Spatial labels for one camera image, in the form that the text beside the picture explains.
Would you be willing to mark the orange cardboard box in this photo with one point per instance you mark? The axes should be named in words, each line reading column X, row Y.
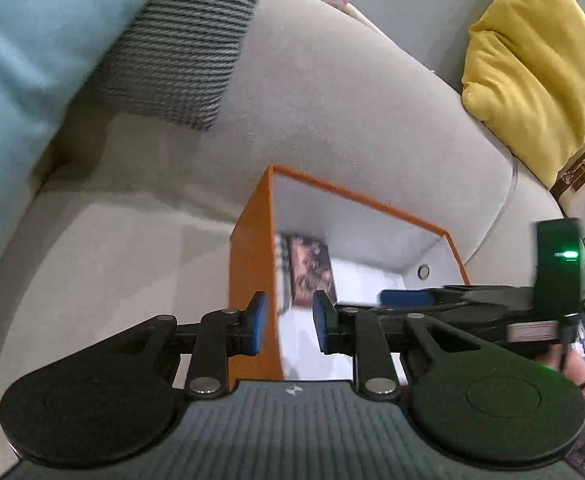
column 252, row 260

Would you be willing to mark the light blue pillow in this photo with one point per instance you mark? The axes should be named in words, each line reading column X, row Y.
column 27, row 110

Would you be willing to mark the dark printed card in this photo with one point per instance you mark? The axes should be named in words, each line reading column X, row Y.
column 310, row 270

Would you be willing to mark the beige sofa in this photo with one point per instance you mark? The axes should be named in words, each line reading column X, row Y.
column 322, row 110

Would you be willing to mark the black white houndstooth pillow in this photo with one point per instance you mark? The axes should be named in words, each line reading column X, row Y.
column 182, row 45

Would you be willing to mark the yellow pillow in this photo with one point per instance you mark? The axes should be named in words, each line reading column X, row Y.
column 532, row 60

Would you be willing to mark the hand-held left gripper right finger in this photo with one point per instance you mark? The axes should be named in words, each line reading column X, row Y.
column 322, row 327

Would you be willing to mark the person's right hand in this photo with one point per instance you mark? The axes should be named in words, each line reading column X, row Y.
column 572, row 367

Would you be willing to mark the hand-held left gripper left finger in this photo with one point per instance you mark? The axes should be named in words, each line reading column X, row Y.
column 258, row 322

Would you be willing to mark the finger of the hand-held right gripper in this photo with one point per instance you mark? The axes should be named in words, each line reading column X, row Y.
column 472, row 295
column 462, row 321

